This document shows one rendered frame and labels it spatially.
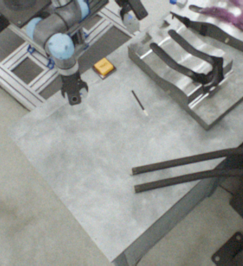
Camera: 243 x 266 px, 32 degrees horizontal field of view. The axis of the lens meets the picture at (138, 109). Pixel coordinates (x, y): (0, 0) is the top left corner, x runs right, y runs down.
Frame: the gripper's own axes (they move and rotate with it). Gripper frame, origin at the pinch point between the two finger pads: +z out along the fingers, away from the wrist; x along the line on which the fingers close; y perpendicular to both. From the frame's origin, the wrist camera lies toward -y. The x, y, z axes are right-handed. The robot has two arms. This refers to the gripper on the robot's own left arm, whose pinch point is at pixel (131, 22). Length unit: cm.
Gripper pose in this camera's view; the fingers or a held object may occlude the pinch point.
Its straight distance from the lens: 187.7
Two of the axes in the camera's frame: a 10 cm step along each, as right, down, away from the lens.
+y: -5.6, -7.3, 3.9
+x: -8.3, 5.1, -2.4
